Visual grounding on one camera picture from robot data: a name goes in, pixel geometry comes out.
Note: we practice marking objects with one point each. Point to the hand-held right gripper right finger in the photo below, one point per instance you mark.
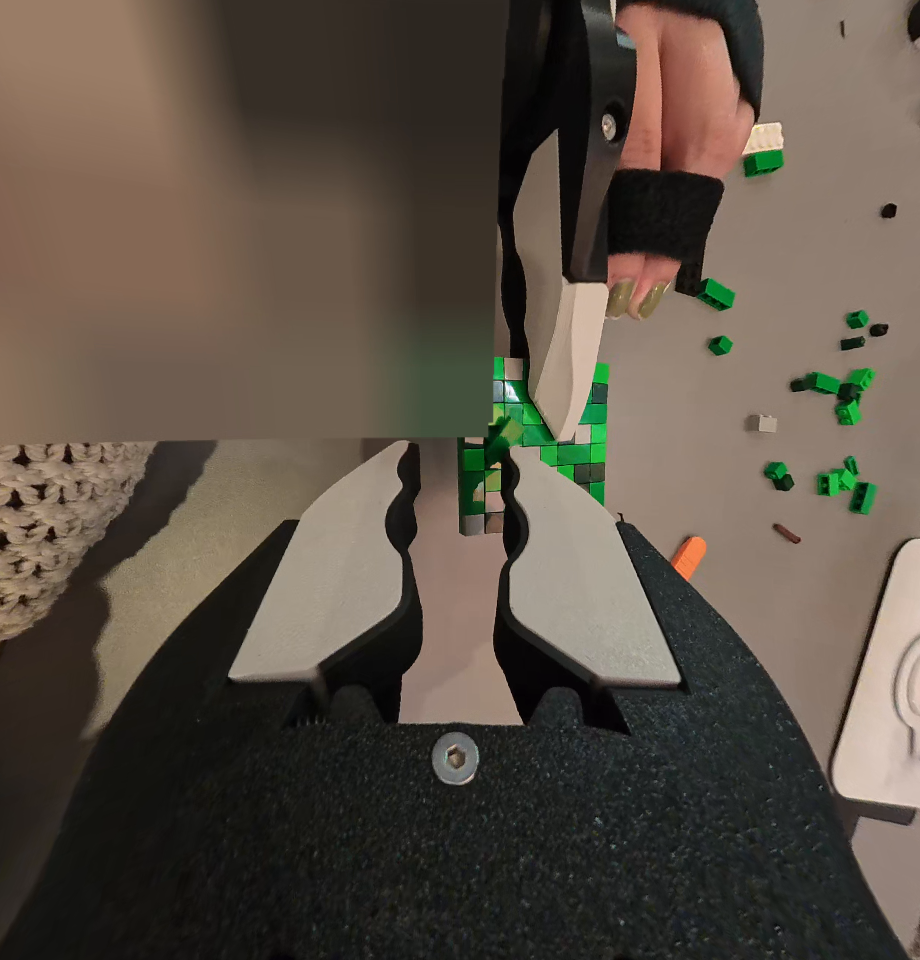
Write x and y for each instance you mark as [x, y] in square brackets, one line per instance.
[580, 592]

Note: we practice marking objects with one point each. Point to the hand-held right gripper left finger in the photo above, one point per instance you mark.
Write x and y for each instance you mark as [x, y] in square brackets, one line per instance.
[332, 577]

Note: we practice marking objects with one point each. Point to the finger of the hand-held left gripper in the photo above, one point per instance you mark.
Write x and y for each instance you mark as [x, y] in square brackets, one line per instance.
[572, 345]

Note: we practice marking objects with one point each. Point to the green lego tile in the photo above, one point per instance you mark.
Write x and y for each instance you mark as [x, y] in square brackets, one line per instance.
[505, 435]

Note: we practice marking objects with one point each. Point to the green mosaic lego build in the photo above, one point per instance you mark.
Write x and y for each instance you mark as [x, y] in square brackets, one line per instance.
[580, 459]

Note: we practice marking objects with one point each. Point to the black lego brick stack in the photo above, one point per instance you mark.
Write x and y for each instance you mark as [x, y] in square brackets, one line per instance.
[688, 281]

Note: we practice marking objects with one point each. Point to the scattered green lego bricks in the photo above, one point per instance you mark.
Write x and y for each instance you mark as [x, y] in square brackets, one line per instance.
[718, 294]

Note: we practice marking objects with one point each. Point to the white and green lego brick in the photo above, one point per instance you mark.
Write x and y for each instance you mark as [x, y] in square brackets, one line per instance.
[763, 154]

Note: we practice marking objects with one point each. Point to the grey lego brick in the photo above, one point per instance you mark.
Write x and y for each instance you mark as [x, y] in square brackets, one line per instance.
[762, 424]

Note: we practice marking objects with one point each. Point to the brown lego piece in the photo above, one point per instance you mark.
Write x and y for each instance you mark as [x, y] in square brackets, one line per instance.
[786, 533]

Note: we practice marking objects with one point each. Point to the person's left hand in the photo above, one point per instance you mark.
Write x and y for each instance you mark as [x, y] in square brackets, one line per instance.
[692, 112]

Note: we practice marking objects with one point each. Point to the orange brick separator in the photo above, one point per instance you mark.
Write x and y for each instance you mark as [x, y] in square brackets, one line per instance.
[688, 556]

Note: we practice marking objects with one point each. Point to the cream knitted cloth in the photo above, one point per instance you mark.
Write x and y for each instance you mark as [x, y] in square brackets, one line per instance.
[47, 525]

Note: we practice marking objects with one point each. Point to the white plastic tray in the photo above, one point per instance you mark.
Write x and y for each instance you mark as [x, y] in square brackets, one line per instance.
[879, 697]

